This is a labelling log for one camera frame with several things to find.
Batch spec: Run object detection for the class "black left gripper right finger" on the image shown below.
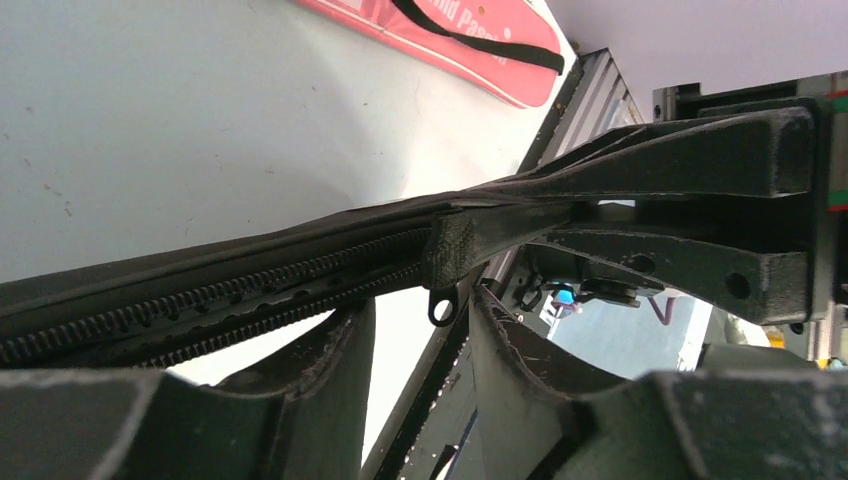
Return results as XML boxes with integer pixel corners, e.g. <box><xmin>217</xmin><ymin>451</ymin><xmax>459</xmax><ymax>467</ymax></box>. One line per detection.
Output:
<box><xmin>469</xmin><ymin>286</ymin><xmax>847</xmax><ymax>479</ymax></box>

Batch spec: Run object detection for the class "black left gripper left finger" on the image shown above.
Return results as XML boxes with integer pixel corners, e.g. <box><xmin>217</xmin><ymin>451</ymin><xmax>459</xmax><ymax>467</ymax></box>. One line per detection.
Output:
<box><xmin>1</xmin><ymin>301</ymin><xmax>376</xmax><ymax>479</ymax></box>

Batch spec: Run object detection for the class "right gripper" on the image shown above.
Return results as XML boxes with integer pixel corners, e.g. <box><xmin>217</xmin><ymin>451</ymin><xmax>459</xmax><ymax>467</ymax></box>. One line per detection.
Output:
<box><xmin>463</xmin><ymin>71</ymin><xmax>847</xmax><ymax>361</ymax></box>

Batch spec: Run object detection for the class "black racket bag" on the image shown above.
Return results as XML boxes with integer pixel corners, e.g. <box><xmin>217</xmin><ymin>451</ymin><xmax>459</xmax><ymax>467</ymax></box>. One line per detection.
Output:
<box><xmin>1</xmin><ymin>192</ymin><xmax>503</xmax><ymax>368</ymax></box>

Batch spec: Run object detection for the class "pink sport racket bag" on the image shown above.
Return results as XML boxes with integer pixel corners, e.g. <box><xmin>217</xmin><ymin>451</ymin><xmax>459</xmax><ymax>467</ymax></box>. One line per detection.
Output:
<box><xmin>301</xmin><ymin>0</ymin><xmax>566</xmax><ymax>109</ymax></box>

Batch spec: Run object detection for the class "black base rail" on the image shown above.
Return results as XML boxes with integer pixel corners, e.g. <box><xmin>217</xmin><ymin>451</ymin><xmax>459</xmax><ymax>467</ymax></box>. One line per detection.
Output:
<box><xmin>360</xmin><ymin>46</ymin><xmax>647</xmax><ymax>480</ymax></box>

